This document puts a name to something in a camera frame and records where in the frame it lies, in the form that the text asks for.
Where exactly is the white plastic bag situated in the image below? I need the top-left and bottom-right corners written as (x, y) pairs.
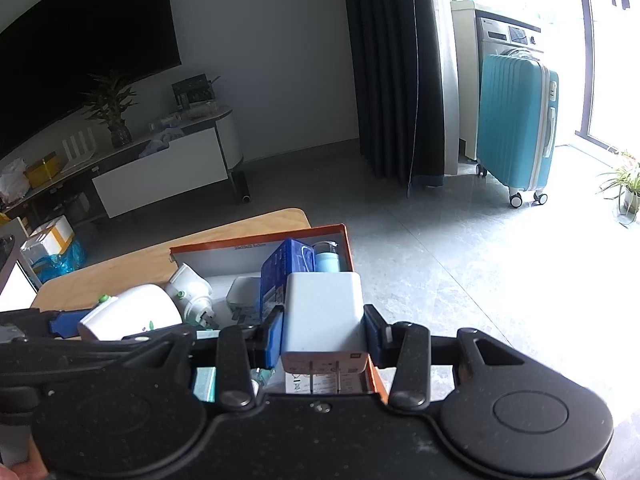
top-left (0, 158), bottom-right (30, 205)

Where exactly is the white yellow cardboard box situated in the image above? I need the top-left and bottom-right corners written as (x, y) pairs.
top-left (21, 216), bottom-right (74, 266)

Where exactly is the white router with antennas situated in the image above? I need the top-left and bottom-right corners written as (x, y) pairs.
top-left (62, 127), bottom-right (98, 171)

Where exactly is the white rectangular power adapter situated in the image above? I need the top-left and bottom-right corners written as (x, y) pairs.
top-left (281, 272), bottom-right (368, 375)

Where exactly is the teal white carton box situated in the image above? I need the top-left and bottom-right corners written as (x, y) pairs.
top-left (192, 330), bottom-right (220, 402)

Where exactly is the long low TV console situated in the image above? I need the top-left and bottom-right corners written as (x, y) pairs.
top-left (4, 105), bottom-right (243, 220)

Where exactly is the washing machine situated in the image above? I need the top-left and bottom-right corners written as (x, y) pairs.
top-left (451, 0), bottom-right (542, 160)

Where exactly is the orange white shallow box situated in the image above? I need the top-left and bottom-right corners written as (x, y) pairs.
top-left (165, 224), bottom-right (385, 394)

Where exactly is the bamboo plant in glass vase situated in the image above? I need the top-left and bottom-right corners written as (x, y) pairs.
top-left (85, 78), bottom-right (137, 148)

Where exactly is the blue plastic bag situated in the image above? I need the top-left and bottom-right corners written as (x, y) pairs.
top-left (32, 240), bottom-right (86, 283)

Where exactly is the light blue jar clear lid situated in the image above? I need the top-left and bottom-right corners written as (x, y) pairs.
top-left (312, 240), bottom-right (341, 273)

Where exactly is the person's left hand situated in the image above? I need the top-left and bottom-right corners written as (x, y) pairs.
top-left (0, 448), bottom-right (49, 480)

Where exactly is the small potted plant by window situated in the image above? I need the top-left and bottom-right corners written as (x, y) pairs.
top-left (600, 152), bottom-right (640, 228)

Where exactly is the white plug-in device green button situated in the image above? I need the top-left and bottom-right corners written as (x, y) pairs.
top-left (77, 284), bottom-right (182, 341)

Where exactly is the framed picture on console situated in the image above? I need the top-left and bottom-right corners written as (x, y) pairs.
top-left (171, 74), bottom-right (213, 110)

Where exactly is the white product box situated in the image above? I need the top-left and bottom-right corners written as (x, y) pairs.
top-left (265, 368), bottom-right (370, 396)

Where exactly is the teal hard-shell suitcase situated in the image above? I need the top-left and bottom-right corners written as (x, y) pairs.
top-left (476, 48), bottom-right (559, 209)

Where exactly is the dark blue curtain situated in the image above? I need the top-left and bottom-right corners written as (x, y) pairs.
top-left (345, 0), bottom-right (445, 190)

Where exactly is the yellow box on console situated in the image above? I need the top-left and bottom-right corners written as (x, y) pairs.
top-left (24, 152), bottom-right (61, 188)

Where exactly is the small white charger cube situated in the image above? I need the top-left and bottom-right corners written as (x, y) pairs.
top-left (226, 275), bottom-right (260, 315)

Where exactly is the large black wall television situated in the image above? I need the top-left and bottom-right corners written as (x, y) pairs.
top-left (1, 0), bottom-right (181, 155)

